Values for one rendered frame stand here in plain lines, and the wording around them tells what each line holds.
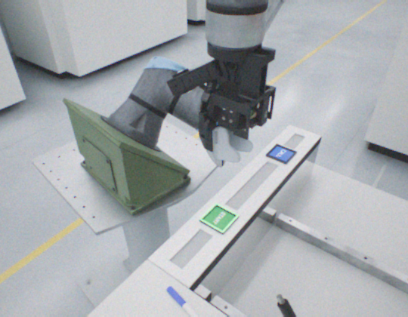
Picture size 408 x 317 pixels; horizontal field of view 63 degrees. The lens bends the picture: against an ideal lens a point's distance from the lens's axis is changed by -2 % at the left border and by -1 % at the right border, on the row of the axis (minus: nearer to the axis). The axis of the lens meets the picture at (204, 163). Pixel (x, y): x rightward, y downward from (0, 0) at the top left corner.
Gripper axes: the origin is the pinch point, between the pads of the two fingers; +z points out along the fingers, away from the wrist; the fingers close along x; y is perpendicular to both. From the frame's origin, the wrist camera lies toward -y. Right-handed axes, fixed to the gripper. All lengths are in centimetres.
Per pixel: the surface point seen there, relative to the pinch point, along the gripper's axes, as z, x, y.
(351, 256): 26.0, 17.1, 24.1
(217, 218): 14.3, -0.3, 0.6
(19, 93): 96, 74, -256
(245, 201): 15.1, 7.7, 2.0
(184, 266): 15.0, -12.0, 2.1
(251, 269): 28.7, 2.8, 7.8
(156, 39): 96, 243, -256
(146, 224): 47, 9, -32
